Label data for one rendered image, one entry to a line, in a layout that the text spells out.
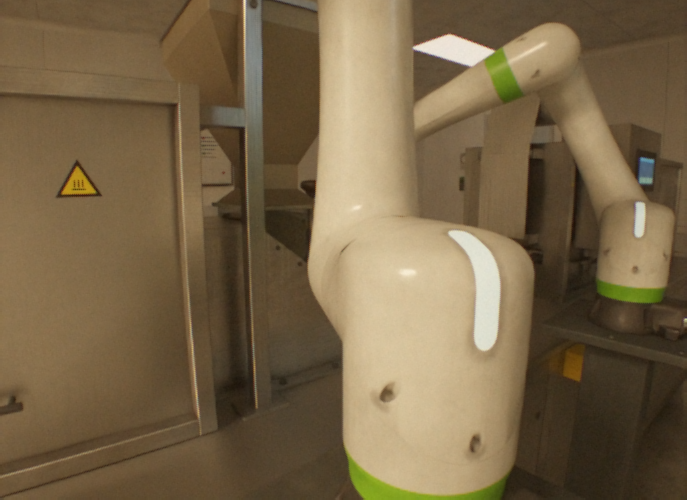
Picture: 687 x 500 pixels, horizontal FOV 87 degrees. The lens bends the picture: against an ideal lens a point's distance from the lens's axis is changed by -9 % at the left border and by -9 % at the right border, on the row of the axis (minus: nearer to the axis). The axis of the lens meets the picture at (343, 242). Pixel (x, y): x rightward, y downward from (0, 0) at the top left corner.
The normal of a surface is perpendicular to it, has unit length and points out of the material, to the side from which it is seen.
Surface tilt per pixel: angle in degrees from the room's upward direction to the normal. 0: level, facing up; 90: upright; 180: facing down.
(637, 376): 90
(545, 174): 90
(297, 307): 90
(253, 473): 0
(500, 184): 90
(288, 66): 114
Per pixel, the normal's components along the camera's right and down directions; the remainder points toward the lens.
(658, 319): -0.73, -0.06
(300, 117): 0.53, 0.51
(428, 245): -0.11, -0.89
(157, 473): 0.00, -0.99
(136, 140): 0.58, 0.12
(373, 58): 0.10, 0.14
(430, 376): -0.25, 0.14
